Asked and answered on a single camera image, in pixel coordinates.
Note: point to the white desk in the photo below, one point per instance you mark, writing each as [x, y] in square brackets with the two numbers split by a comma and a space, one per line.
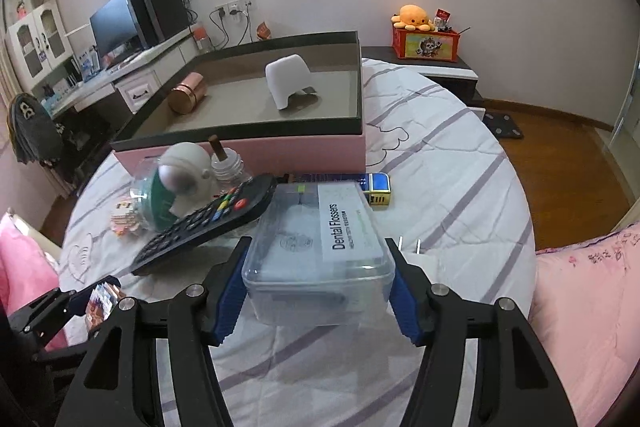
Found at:
[145, 74]

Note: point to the white wall power outlet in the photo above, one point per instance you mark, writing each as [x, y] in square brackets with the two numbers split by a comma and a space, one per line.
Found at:
[235, 7]

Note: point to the glass bottle with cork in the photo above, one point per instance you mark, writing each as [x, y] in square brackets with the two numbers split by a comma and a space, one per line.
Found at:
[230, 169]

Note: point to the black computer tower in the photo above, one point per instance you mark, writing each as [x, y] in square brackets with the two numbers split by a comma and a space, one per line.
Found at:
[157, 9]

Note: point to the black and white tv stand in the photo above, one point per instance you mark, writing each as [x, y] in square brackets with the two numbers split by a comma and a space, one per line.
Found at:
[440, 72]

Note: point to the pink quilt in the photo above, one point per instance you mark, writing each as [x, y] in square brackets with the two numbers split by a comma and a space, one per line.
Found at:
[590, 317]

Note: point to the white rounded humidifier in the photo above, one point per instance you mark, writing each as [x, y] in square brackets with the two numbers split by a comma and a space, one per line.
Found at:
[287, 79]

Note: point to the black computer monitor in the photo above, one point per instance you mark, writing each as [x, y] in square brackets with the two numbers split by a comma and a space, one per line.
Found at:
[114, 24]

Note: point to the white charger plug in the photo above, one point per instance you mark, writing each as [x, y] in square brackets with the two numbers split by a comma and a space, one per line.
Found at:
[422, 264]

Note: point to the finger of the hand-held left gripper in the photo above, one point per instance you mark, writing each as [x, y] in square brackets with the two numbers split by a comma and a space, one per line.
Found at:
[47, 309]

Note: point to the white striped bedsheet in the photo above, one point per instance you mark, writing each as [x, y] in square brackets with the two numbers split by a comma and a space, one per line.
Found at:
[450, 187]

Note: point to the chair with grey clothing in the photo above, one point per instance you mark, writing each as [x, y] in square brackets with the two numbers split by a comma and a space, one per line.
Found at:
[32, 132]

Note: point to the red printed crate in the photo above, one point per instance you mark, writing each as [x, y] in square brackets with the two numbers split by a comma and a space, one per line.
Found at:
[425, 46]

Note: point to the small colorful packet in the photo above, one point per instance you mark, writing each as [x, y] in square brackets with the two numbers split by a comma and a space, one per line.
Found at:
[102, 304]

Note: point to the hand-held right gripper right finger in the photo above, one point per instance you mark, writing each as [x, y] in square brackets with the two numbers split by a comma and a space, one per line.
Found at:
[403, 304]

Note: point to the pink pillow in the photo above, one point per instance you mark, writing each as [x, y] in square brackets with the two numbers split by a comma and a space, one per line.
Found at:
[25, 272]

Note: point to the jar with orange lid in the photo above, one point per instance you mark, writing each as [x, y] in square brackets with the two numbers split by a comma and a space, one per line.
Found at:
[201, 39]

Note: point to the clear plastic floss box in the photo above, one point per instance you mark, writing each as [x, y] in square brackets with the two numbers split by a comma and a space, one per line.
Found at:
[312, 257]

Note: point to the orange snack bag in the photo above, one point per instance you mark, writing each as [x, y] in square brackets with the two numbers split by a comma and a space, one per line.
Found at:
[264, 31]

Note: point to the blue and yellow lighter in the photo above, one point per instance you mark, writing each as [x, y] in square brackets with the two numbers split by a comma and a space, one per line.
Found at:
[376, 189]

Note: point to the orange octopus plush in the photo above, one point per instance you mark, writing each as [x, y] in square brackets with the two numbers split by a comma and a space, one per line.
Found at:
[412, 18]

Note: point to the rose gold metal cylinder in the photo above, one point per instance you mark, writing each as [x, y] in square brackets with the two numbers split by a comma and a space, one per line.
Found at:
[187, 93]

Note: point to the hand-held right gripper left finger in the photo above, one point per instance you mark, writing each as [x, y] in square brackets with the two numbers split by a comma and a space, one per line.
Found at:
[229, 294]

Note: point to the white glass-door cabinet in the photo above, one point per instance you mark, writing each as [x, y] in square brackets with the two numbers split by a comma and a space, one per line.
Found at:
[37, 39]

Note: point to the astronaut figure green jar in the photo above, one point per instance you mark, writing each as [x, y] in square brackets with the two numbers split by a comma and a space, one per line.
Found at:
[175, 184]

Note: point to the black remote control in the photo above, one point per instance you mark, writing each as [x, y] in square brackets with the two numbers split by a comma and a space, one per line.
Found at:
[200, 227]

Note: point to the pink storage box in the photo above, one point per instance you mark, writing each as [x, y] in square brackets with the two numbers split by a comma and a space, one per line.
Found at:
[260, 132]

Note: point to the pink white block figure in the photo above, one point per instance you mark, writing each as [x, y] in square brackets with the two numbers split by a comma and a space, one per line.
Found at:
[126, 218]

